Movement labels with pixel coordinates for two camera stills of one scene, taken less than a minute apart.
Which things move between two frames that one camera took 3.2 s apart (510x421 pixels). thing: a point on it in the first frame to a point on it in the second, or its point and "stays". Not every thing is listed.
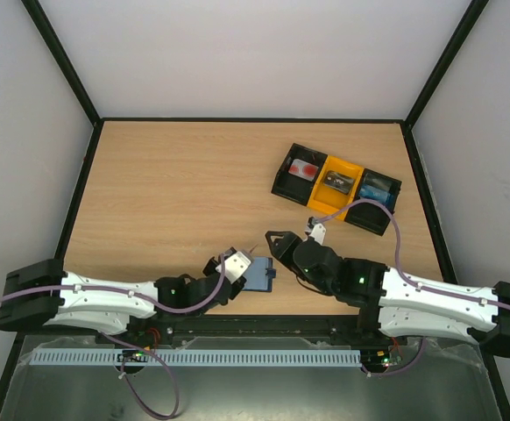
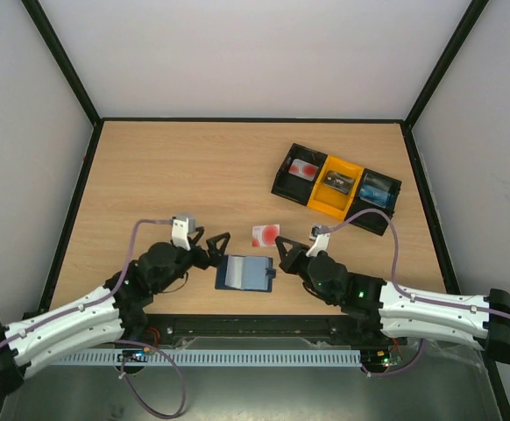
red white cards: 303,169 stays
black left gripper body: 194,313 to 201,261
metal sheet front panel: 440,381 stays
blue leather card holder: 259,274 stays
